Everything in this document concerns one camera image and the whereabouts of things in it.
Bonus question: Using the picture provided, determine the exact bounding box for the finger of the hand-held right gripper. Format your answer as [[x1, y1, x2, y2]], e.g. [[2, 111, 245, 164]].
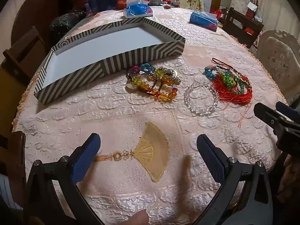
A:
[[253, 102, 300, 156], [276, 101, 300, 123]]

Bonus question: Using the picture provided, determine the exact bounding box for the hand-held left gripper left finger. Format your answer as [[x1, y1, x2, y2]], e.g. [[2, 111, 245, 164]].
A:
[[23, 133, 105, 225]]

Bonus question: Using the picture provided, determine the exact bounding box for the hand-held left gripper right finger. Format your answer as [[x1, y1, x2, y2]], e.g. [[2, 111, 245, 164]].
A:
[[196, 134, 275, 225]]

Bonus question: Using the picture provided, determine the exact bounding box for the red knot tassel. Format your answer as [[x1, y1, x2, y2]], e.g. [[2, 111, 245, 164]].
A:
[[211, 57, 254, 128]]

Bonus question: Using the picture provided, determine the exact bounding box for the green bead bracelet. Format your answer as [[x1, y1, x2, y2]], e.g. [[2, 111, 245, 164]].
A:
[[219, 71, 245, 94]]

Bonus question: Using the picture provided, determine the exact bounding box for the blue bead bracelet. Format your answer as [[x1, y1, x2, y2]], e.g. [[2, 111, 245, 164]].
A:
[[203, 66, 222, 79]]

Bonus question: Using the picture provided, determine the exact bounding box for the rainbow bead cord bracelet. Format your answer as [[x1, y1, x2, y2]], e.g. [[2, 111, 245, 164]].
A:
[[126, 75, 179, 103]]

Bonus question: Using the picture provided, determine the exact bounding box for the striped cardboard box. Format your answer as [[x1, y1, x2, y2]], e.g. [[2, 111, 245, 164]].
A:
[[33, 19, 186, 105]]

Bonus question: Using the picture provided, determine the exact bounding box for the person's left hand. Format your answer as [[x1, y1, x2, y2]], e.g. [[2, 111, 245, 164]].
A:
[[128, 210, 149, 225]]

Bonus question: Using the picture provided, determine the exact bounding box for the white ornate chair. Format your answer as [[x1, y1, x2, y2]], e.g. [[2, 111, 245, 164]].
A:
[[255, 29, 300, 104]]

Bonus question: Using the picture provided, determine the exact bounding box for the pink embroidered tablecloth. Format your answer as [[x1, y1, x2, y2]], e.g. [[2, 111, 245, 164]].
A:
[[12, 5, 289, 225]]

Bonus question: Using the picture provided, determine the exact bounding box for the gold bead tree ornament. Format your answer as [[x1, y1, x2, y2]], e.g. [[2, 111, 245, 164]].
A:
[[149, 67, 182, 86]]

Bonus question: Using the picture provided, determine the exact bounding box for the dark wooden chair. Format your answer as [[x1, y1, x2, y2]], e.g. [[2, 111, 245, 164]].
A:
[[221, 7, 264, 48]]

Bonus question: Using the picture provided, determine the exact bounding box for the blue tissue pack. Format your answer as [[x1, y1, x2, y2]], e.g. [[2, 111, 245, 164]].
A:
[[189, 11, 219, 32], [123, 1, 153, 20]]

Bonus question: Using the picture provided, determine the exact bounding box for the brown wooden chair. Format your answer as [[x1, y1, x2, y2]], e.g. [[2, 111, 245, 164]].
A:
[[0, 26, 47, 134]]

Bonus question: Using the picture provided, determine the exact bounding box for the black plastic bag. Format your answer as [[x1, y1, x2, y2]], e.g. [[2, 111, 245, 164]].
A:
[[49, 9, 87, 43]]

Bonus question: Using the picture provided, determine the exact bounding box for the round wooden tabletop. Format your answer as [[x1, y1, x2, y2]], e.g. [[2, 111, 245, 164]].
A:
[[10, 0, 62, 59]]

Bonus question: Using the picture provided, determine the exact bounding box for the red plastic bag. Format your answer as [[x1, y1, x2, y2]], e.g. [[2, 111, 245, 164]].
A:
[[116, 0, 152, 10]]

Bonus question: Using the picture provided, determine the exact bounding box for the clear crystal bracelet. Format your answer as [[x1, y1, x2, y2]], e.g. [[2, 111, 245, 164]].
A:
[[183, 82, 219, 117]]

